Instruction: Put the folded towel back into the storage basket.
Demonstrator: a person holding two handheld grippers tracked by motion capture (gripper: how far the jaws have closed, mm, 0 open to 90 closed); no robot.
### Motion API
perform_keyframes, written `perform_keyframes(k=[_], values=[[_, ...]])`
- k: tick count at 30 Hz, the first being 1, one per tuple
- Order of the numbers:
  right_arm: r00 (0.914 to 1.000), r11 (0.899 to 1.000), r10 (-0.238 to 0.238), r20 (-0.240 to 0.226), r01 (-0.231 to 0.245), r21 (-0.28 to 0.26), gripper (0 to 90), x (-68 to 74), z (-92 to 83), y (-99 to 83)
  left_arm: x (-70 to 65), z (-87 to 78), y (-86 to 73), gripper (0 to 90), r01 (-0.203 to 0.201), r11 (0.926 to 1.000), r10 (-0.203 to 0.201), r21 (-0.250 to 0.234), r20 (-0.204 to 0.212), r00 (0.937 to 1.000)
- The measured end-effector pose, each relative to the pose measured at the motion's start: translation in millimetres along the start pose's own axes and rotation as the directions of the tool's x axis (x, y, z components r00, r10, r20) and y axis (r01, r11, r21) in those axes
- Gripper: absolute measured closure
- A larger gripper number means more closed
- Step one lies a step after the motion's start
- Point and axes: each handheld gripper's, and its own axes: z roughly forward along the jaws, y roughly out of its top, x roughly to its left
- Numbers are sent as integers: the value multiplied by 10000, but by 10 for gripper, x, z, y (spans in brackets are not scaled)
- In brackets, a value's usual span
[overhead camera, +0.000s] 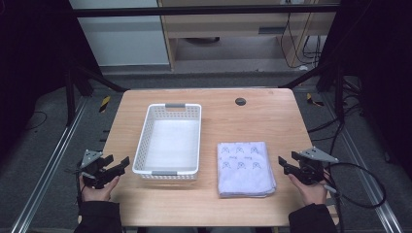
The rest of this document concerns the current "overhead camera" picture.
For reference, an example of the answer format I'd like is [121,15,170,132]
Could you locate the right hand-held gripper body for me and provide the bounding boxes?
[292,147,340,186]

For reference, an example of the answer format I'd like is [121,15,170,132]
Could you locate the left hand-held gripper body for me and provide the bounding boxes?
[77,149,115,190]

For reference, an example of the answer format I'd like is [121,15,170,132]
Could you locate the white plastic basket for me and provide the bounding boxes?
[131,102,203,182]

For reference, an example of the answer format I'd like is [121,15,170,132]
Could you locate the white printed towel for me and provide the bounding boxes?
[216,141,278,199]

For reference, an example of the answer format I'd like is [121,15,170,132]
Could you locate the person's right hand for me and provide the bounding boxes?
[287,173,328,207]

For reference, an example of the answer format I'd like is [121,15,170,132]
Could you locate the person's left hand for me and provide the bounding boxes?
[79,175,120,203]

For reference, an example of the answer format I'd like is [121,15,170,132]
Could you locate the yellow black tape strip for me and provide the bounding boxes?
[305,92,326,108]
[98,95,112,114]

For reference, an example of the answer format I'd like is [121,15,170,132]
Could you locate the black metal stand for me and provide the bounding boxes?
[63,60,128,128]
[279,60,347,124]

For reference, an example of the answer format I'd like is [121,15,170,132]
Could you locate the white cabinet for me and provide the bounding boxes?
[69,0,171,68]

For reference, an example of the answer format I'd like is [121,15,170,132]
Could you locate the light wooden desk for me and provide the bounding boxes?
[156,0,342,73]

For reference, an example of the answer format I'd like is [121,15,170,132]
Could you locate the grey cable plug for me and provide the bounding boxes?
[323,183,342,197]

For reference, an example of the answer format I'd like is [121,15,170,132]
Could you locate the aluminium floor rail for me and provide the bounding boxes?
[9,96,89,233]
[322,91,404,233]

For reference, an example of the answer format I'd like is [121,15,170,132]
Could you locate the black floor cables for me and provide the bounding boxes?
[306,77,367,144]

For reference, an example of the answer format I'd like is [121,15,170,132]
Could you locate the thin black floor cable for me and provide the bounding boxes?
[24,110,49,131]

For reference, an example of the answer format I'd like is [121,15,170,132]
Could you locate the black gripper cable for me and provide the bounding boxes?
[324,161,388,210]

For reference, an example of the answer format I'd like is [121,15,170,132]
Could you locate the black hanging cables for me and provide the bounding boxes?
[279,12,323,70]

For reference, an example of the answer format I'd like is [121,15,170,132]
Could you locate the black horizontal frame bar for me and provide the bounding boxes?
[72,4,342,18]

